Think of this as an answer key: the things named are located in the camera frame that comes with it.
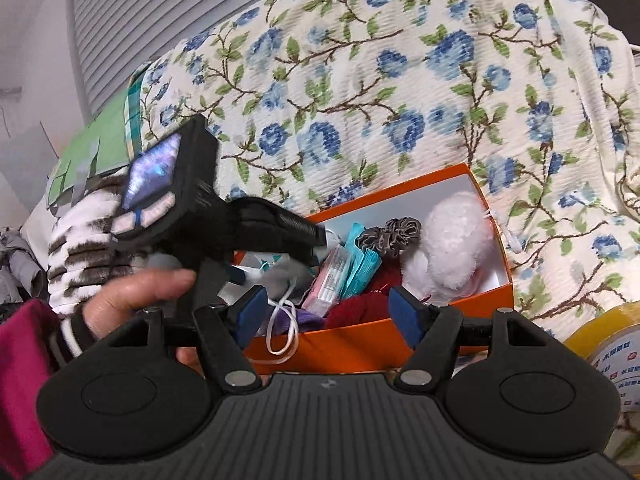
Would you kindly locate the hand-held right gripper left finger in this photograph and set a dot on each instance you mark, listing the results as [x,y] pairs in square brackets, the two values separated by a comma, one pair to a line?
[252,315]

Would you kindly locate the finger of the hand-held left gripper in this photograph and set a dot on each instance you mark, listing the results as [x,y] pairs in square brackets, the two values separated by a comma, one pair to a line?
[280,230]

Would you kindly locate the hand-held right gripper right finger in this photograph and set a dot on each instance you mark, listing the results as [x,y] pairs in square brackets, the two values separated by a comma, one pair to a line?
[405,315]

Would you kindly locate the dark red fluffy cloth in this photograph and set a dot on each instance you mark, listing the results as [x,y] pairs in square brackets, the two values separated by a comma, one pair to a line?
[360,310]

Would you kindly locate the white face mask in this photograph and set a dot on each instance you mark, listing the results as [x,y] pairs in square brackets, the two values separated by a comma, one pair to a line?
[285,275]

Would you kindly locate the purple cloth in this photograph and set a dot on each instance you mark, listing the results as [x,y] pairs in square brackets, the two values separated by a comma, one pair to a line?
[305,320]

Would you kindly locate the teal wipes pack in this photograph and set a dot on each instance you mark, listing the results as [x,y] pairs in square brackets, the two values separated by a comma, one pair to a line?
[362,270]

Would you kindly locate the orange box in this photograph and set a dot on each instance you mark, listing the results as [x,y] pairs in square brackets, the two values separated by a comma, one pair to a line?
[350,345]

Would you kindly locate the pink tissue pack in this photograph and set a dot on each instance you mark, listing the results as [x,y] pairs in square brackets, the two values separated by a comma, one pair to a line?
[330,280]

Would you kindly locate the grey satin scrunchie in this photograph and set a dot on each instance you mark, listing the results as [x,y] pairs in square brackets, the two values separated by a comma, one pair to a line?
[395,232]

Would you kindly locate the white fluffy plush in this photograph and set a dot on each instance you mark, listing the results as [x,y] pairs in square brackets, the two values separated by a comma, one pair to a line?
[450,245]

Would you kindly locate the person's left hand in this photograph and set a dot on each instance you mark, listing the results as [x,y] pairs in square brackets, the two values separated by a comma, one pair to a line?
[130,295]

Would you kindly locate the green patterned pillow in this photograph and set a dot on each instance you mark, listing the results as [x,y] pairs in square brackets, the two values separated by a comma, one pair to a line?
[95,150]

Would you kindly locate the floral blanket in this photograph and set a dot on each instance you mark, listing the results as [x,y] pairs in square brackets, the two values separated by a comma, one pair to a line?
[400,85]

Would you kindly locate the grey clothing pile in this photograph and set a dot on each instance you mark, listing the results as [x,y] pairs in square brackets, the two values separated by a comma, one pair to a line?
[20,265]

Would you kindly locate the white window blind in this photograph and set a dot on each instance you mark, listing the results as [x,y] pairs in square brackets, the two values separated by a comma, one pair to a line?
[175,10]

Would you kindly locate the yellowish packing tape roll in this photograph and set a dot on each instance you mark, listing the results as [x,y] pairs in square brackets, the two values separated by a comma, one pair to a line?
[610,330]

